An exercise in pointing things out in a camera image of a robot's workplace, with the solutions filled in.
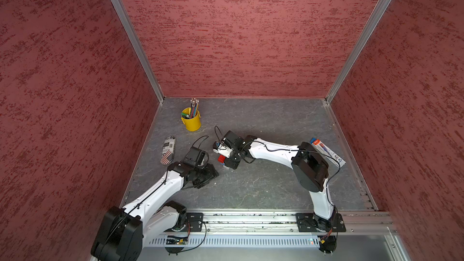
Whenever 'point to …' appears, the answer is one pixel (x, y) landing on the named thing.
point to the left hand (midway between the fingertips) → (214, 180)
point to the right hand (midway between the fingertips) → (230, 163)
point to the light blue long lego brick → (217, 144)
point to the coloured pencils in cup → (194, 106)
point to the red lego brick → (221, 158)
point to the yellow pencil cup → (191, 124)
